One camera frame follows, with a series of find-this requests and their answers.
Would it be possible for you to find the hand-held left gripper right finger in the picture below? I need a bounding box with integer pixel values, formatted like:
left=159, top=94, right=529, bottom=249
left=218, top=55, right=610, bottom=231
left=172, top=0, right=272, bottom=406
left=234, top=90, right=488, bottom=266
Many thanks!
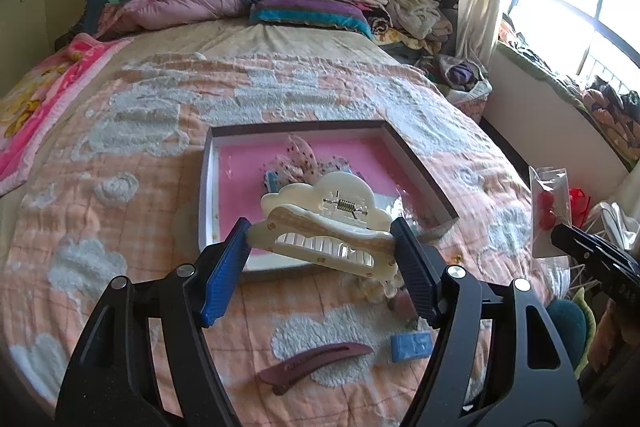
left=389, top=216, right=586, bottom=427

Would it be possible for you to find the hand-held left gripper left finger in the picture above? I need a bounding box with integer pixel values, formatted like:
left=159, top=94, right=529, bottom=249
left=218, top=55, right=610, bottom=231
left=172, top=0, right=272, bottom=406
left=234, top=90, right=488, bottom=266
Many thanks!
left=54, top=217, right=253, bottom=427

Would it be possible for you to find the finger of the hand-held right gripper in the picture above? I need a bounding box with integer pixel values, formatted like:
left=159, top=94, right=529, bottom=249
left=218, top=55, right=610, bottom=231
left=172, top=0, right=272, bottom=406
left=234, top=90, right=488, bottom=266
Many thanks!
left=550, top=223, right=608, bottom=270

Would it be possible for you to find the clear packet with red pieces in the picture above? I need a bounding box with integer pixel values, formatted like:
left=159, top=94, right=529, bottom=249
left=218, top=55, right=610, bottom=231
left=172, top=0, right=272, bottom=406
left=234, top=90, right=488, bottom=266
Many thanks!
left=529, top=166, right=572, bottom=259

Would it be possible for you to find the blue rectangular hair clip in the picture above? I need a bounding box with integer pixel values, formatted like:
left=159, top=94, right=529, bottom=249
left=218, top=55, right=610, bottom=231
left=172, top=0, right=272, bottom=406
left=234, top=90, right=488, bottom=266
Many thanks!
left=390, top=331, right=433, bottom=363

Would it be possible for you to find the shallow box with pink inside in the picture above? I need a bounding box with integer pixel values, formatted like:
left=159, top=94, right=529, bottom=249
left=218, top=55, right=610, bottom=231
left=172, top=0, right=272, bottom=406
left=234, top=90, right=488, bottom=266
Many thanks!
left=198, top=120, right=460, bottom=275

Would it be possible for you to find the cream cloud-shaped hair claw clip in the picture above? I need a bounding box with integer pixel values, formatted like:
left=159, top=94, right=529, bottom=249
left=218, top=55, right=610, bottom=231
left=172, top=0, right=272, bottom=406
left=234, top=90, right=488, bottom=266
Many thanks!
left=246, top=171, right=401, bottom=279

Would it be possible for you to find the maroon snap hair clip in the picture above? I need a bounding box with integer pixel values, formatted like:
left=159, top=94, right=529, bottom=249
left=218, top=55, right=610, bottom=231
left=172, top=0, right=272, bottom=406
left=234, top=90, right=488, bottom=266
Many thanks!
left=257, top=342, right=375, bottom=397

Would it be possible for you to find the red plastic object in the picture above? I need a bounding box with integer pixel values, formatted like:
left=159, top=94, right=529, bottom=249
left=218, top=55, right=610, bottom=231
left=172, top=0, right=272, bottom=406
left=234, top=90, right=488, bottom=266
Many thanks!
left=569, top=187, right=592, bottom=228

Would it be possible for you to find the white plastic bag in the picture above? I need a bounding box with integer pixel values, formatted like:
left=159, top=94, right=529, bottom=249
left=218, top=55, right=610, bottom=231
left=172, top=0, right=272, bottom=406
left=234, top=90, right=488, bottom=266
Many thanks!
left=587, top=202, right=640, bottom=253

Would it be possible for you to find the teal plush toy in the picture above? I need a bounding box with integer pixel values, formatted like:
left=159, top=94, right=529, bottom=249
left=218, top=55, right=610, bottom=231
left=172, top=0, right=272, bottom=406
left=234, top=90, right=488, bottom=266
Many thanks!
left=545, top=299, right=588, bottom=365

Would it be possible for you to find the peach cloud-pattern blanket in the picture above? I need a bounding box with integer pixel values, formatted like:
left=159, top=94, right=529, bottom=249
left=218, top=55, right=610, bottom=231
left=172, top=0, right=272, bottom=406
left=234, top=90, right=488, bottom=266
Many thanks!
left=0, top=52, right=571, bottom=427

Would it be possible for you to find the clutter on windowsill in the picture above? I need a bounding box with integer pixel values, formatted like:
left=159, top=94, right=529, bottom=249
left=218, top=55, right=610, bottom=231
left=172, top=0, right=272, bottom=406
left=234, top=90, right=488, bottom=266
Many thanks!
left=497, top=14, right=640, bottom=168

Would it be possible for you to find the floral bag of clothes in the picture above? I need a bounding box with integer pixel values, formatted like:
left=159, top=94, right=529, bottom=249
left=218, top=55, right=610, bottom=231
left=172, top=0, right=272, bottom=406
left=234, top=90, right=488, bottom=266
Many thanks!
left=425, top=52, right=493, bottom=122

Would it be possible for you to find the beige bed sheet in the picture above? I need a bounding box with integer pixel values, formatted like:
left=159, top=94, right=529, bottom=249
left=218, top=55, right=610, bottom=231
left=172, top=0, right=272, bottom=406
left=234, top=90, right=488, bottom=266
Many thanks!
left=115, top=14, right=401, bottom=68

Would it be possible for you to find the pink cartoon blanket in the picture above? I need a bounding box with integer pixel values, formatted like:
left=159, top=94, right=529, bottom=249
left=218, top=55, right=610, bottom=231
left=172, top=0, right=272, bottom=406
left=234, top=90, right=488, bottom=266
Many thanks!
left=0, top=33, right=133, bottom=198

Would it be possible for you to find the pile of clothes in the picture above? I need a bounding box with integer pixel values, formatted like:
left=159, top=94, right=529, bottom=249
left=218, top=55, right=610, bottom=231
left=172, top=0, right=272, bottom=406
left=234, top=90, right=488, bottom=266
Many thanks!
left=327, top=0, right=461, bottom=58

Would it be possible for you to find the pink and blue quilt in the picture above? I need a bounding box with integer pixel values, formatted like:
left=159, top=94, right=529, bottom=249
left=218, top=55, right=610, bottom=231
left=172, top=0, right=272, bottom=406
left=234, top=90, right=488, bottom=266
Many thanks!
left=82, top=0, right=268, bottom=38

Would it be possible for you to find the purple and teal striped pillow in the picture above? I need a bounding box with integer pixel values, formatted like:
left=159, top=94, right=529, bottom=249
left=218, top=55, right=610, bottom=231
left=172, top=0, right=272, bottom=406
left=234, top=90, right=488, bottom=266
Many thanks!
left=249, top=0, right=373, bottom=40

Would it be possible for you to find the cream wardrobe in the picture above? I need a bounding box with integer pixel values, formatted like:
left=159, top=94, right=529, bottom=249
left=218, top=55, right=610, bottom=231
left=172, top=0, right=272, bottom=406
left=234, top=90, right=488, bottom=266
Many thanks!
left=0, top=0, right=56, bottom=98

